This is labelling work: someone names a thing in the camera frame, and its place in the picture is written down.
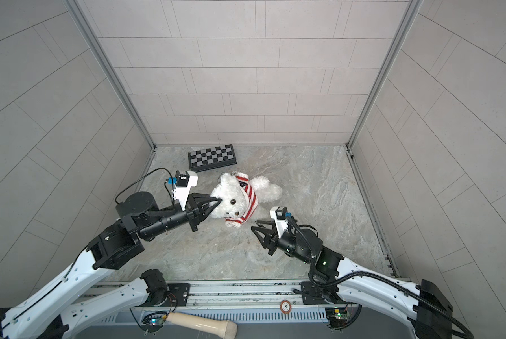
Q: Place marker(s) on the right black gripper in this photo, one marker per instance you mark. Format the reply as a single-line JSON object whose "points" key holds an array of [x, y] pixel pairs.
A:
{"points": [[273, 245]]}

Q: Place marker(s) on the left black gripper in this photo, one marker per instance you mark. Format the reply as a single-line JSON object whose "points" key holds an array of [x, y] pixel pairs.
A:
{"points": [[191, 215]]}

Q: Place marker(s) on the white teddy bear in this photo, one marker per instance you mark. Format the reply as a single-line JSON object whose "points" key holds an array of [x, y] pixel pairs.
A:
{"points": [[228, 190]]}

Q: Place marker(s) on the red white striped knit sweater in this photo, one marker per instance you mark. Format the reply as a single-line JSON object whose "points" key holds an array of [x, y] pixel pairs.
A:
{"points": [[248, 204]]}

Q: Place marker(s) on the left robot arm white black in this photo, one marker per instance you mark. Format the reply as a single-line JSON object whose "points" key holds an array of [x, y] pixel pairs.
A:
{"points": [[52, 313]]}

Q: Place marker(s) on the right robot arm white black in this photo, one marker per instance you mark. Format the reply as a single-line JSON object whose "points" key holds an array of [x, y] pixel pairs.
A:
{"points": [[422, 307]]}

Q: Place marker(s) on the folded black white chessboard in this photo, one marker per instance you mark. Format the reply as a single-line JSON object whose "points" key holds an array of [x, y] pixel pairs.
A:
{"points": [[212, 158]]}

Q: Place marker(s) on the round red white sticker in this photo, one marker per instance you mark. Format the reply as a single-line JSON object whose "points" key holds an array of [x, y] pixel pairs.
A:
{"points": [[285, 306]]}

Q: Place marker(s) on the right green circuit board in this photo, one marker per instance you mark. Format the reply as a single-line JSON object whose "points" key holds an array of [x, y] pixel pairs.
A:
{"points": [[337, 318]]}

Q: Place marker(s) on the green circuit board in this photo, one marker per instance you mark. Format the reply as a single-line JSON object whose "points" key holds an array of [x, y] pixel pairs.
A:
{"points": [[155, 321], [337, 318]]}

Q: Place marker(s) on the left green circuit board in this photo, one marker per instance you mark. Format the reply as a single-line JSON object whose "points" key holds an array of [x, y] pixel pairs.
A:
{"points": [[155, 321]]}

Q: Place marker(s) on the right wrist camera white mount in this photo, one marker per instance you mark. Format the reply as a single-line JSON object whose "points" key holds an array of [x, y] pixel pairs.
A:
{"points": [[279, 214]]}

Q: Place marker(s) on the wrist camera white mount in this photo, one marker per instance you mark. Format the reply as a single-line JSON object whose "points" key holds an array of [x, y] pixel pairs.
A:
{"points": [[279, 214], [182, 184]]}

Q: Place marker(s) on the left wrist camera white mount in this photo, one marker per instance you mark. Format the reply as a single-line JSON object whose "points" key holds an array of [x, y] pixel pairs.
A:
{"points": [[182, 184]]}

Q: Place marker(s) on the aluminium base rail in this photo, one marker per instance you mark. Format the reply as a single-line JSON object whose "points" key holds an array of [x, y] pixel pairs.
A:
{"points": [[244, 293]]}

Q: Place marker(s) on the beige wooden handle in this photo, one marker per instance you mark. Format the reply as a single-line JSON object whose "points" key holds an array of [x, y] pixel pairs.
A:
{"points": [[223, 329]]}

